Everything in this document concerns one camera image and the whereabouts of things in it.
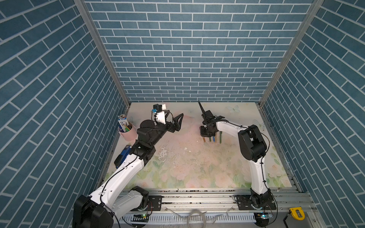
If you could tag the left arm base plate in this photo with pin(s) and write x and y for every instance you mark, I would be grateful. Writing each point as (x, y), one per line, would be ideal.
(153, 203)

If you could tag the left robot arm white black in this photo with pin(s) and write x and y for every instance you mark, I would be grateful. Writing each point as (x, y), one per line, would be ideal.
(103, 207)

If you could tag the box in pen cup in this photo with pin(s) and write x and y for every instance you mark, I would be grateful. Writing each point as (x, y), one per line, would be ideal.
(123, 123)

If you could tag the pink pen holder cup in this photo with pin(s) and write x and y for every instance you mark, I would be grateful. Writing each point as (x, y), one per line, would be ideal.
(130, 135)

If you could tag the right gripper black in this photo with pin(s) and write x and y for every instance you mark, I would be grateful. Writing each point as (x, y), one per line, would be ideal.
(202, 134)

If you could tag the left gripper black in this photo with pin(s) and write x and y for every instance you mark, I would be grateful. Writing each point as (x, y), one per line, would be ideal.
(171, 129)

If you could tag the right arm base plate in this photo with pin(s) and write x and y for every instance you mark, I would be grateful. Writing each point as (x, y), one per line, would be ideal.
(254, 202)

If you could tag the yellow tape measure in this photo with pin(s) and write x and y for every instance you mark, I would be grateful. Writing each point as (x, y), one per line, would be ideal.
(297, 213)

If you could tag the aluminium rail frame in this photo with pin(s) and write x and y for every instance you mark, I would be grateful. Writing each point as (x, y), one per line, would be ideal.
(204, 207)

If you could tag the blue stapler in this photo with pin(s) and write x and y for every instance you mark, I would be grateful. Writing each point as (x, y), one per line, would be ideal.
(122, 156)

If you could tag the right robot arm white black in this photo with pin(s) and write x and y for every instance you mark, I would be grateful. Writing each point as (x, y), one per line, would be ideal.
(253, 148)

